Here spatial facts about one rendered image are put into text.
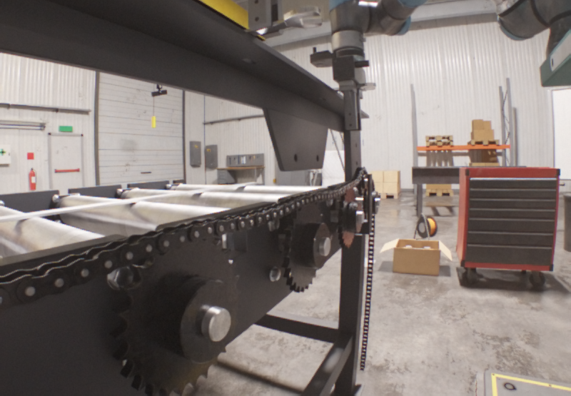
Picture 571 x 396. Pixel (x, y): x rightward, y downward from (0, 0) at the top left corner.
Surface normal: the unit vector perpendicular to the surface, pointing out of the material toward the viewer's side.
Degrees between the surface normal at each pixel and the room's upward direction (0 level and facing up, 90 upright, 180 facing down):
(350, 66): 90
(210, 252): 90
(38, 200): 90
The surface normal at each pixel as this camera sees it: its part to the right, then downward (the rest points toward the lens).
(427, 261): -0.50, 0.06
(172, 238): 0.87, 0.00
